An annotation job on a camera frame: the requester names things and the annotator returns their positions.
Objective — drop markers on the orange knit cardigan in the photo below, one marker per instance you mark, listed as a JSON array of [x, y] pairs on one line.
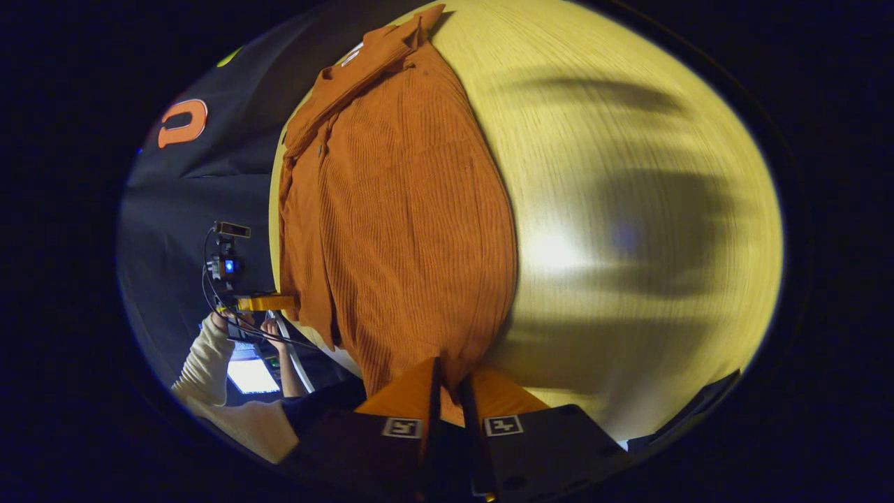
[[405, 223]]

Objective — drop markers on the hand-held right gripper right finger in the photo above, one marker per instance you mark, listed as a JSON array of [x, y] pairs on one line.
[[545, 447]]

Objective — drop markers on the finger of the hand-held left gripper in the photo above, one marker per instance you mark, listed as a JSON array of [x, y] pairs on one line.
[[265, 302]]

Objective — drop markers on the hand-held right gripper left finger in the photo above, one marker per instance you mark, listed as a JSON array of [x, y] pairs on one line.
[[391, 447]]

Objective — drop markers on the laptop computer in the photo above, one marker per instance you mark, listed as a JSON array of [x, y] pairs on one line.
[[251, 376]]

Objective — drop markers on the black backdrop cloth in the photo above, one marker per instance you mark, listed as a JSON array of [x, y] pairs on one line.
[[202, 188]]

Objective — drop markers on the person's cream sweater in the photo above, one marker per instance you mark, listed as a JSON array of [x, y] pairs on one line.
[[251, 429]]

